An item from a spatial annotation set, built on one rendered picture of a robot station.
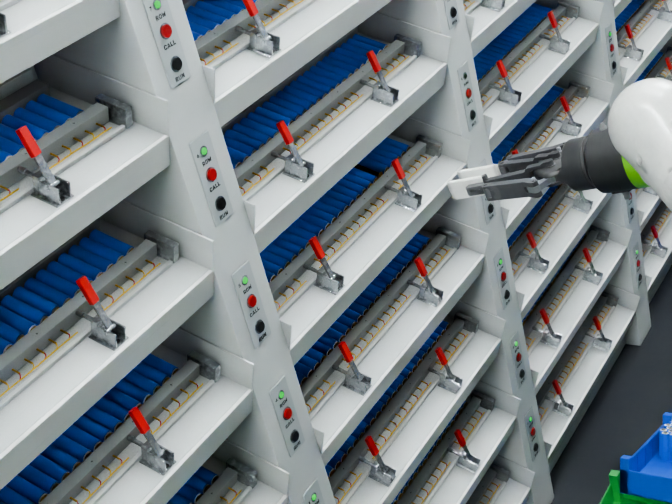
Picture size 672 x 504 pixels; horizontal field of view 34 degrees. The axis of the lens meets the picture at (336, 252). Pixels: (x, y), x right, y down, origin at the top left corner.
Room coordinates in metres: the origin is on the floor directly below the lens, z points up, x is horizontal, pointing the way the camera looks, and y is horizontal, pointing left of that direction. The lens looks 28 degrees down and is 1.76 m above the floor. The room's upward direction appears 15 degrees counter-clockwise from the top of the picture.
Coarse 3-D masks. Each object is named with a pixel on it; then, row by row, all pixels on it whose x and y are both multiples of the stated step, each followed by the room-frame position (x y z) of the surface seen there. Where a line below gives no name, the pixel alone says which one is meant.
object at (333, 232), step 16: (416, 144) 1.88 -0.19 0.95; (400, 160) 1.83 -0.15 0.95; (416, 160) 1.84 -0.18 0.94; (384, 176) 1.78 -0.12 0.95; (368, 192) 1.73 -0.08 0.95; (384, 192) 1.76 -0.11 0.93; (352, 208) 1.69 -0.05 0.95; (368, 208) 1.72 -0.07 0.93; (336, 224) 1.64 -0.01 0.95; (352, 224) 1.67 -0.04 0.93; (320, 240) 1.60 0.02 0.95; (336, 240) 1.62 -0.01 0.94; (304, 256) 1.56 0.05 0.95; (288, 272) 1.53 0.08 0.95; (272, 288) 1.49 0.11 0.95
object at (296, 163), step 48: (336, 48) 1.86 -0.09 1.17; (384, 48) 1.88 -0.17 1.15; (432, 48) 1.87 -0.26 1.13; (288, 96) 1.71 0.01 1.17; (336, 96) 1.70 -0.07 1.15; (384, 96) 1.72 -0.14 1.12; (240, 144) 1.57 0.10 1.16; (288, 144) 1.52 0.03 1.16; (336, 144) 1.60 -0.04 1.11; (288, 192) 1.48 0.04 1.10
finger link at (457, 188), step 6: (456, 180) 1.51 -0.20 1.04; (462, 180) 1.50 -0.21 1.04; (468, 180) 1.49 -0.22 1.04; (474, 180) 1.48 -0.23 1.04; (480, 180) 1.48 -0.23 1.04; (450, 186) 1.51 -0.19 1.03; (456, 186) 1.50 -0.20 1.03; (462, 186) 1.50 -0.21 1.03; (450, 192) 1.51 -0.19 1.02; (456, 192) 1.50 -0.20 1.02; (462, 192) 1.50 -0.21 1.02; (456, 198) 1.51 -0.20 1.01; (462, 198) 1.50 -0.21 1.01
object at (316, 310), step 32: (416, 128) 1.91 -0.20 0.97; (448, 160) 1.87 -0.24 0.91; (416, 192) 1.77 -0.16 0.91; (448, 192) 1.81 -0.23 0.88; (384, 224) 1.68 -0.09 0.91; (416, 224) 1.71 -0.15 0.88; (352, 256) 1.60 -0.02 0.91; (384, 256) 1.62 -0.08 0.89; (288, 288) 1.52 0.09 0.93; (320, 288) 1.52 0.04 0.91; (352, 288) 1.53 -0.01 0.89; (288, 320) 1.45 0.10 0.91; (320, 320) 1.46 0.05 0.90
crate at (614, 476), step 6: (612, 474) 1.87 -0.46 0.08; (618, 474) 1.86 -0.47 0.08; (612, 480) 1.86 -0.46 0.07; (618, 480) 1.86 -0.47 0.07; (612, 486) 1.86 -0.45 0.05; (618, 486) 1.86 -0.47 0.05; (606, 492) 1.84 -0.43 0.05; (612, 492) 1.86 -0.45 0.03; (618, 492) 1.86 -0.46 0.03; (606, 498) 1.84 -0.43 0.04; (612, 498) 1.86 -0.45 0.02; (618, 498) 1.86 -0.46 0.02; (624, 498) 1.87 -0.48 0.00; (630, 498) 1.86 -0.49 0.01; (636, 498) 1.85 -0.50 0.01; (642, 498) 1.84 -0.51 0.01
